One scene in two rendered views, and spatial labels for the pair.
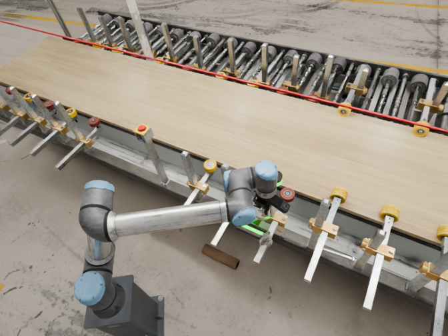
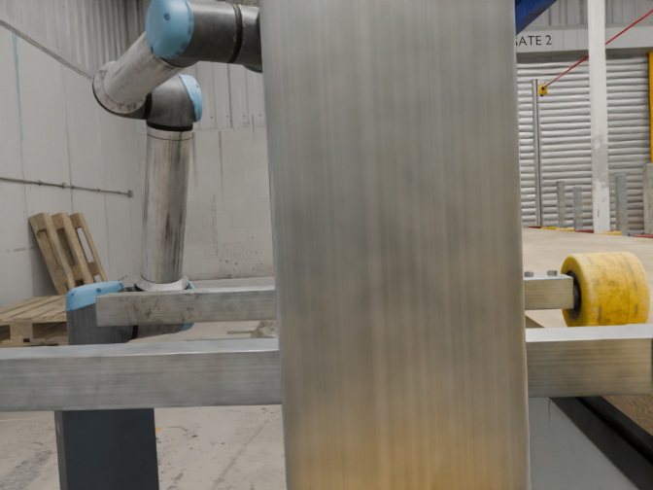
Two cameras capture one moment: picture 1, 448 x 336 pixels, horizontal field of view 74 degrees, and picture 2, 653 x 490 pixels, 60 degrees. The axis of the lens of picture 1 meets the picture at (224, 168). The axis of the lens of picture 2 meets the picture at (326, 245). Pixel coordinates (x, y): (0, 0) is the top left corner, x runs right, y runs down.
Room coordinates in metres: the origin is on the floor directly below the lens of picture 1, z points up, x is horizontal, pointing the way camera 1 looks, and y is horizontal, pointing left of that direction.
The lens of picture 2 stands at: (0.27, -0.89, 1.03)
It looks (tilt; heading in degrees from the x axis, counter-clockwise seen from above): 3 degrees down; 58
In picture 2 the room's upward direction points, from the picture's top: 3 degrees counter-clockwise
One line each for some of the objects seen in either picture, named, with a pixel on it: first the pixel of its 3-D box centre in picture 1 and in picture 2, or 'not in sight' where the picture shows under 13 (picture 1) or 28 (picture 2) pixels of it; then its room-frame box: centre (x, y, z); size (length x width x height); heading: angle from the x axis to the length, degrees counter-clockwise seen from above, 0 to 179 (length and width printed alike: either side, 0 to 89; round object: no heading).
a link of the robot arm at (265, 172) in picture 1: (265, 176); not in sight; (0.71, -0.16, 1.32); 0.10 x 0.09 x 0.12; 89
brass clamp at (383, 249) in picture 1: (377, 249); not in sight; (0.46, -0.63, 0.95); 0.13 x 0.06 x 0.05; 54
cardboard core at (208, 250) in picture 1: (220, 256); not in sight; (0.91, 0.14, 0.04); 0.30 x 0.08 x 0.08; 54
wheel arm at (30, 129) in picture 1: (34, 126); not in sight; (1.88, 1.41, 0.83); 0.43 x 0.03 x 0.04; 144
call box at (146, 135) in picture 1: (144, 133); not in sight; (1.22, 0.40, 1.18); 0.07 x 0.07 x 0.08; 54
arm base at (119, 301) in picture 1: (105, 297); not in sight; (0.54, 0.76, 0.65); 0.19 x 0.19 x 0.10
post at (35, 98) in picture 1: (51, 121); not in sight; (1.81, 1.20, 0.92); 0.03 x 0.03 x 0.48; 54
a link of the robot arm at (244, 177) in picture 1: (239, 181); (265, 37); (0.70, -0.05, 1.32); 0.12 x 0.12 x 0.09; 89
